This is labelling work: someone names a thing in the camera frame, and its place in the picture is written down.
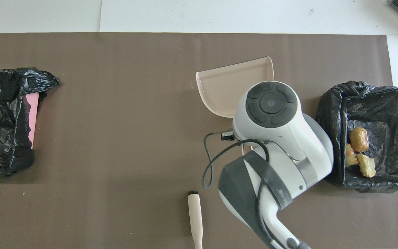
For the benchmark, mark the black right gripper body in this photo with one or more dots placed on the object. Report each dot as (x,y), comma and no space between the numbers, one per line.
(227,135)

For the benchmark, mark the pale pink dustpan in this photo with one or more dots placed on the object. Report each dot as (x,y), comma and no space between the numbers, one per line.
(226,86)

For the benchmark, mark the beige hand brush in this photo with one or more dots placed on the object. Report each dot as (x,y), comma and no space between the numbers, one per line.
(195,214)

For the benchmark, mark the toy croissant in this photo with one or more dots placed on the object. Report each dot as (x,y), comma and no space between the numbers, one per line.
(351,157)

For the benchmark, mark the brown toy bread nugget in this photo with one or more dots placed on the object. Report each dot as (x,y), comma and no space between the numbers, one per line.
(359,139)

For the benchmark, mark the pale yellow lump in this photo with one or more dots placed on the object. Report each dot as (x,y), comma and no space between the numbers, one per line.
(366,166)

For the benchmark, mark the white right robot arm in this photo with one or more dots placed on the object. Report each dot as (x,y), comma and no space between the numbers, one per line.
(282,138)

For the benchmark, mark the black bag lined box bin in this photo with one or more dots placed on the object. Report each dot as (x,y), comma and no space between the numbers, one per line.
(375,103)

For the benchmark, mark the pink plastic bin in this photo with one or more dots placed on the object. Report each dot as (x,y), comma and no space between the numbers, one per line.
(32,117)

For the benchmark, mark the brown paper table mat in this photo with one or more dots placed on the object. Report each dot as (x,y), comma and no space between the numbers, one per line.
(116,103)

